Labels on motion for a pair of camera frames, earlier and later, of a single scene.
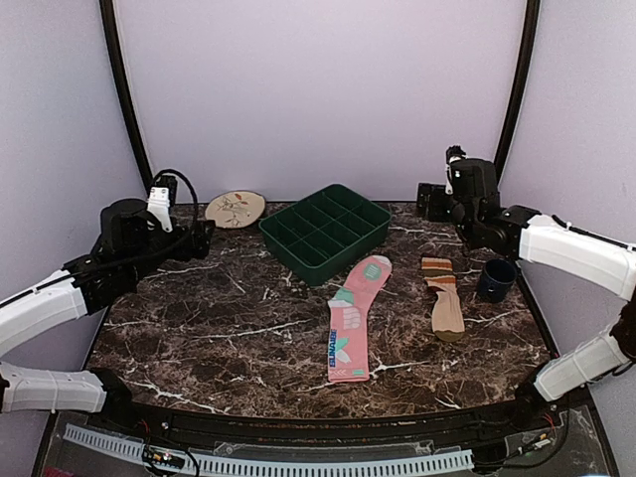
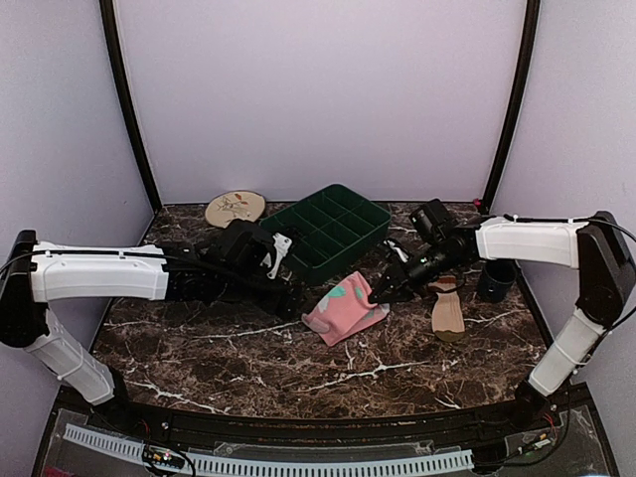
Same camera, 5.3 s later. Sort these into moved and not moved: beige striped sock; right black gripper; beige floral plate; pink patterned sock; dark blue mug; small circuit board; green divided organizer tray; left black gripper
Moved: right black gripper; left black gripper; pink patterned sock
Not moved: dark blue mug; beige floral plate; beige striped sock; green divided organizer tray; small circuit board
